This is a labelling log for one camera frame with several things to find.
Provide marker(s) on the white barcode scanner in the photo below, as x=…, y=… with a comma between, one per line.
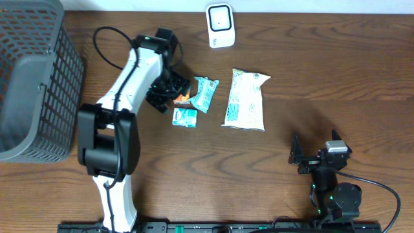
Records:
x=220, y=23

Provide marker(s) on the green snack packet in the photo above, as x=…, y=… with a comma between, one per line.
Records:
x=205, y=93

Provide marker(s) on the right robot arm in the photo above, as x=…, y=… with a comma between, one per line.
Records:
x=336, y=202

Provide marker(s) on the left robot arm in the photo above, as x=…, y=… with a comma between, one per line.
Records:
x=108, y=139

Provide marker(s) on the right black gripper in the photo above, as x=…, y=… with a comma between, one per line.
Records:
x=310, y=162

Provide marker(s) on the grey plastic mesh basket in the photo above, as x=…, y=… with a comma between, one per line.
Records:
x=42, y=78

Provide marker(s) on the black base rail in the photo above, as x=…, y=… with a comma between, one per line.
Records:
x=281, y=226

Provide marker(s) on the orange tissue pack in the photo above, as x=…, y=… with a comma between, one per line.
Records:
x=183, y=99

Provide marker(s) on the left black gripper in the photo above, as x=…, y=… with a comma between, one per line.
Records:
x=162, y=101

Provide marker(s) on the cream snack bag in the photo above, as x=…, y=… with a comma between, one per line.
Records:
x=245, y=102

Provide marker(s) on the teal tissue pack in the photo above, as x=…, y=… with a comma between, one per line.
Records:
x=185, y=117

